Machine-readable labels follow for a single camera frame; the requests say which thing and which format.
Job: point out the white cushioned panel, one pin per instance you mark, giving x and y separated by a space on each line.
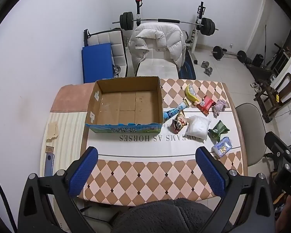
116 43

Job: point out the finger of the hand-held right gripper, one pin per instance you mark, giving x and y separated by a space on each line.
276 143

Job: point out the green snack packet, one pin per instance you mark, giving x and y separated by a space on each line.
218 130

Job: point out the white down jacket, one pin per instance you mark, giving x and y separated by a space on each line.
160 38

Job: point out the open cardboard box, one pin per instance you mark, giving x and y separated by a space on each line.
126 104

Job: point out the checkered tablecloth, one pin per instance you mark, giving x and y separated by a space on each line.
145 172

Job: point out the torn beige paper piece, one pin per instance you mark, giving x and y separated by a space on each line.
52 131

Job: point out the white office chair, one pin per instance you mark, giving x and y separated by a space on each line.
157 65

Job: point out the yellow banana-shaped packet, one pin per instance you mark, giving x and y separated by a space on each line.
191 92

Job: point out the light blue tissue pack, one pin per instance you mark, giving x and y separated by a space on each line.
221 148

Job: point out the blue and white tube packet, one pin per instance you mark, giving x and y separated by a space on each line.
172 112

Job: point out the red snack packet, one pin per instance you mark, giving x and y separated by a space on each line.
204 104

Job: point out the person's dark fleece clothing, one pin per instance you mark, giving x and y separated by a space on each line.
169 216

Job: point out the black exercise equipment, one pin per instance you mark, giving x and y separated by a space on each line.
261 71

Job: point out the short barbell with black plates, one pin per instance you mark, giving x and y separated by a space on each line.
218 52

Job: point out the pair of white shoes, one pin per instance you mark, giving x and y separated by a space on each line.
256 86

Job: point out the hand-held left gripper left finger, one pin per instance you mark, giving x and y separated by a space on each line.
83 172

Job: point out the blue folded mat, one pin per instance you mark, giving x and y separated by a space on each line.
97 63

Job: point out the black bag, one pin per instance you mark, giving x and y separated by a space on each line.
258 60

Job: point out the grey round stool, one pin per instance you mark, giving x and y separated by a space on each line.
249 126

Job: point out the small brown card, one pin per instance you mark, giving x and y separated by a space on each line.
50 149

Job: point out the cartoon print snack packet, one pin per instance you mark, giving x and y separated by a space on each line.
179 123

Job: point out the white weight bench rack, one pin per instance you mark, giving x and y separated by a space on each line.
193 41

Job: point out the white soft pouch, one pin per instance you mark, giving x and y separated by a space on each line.
197 128

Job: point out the purple soft cloth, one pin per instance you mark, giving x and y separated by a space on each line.
219 106

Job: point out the blue flat device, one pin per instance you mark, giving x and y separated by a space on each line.
49 162

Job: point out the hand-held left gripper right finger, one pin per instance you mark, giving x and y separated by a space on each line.
210 172

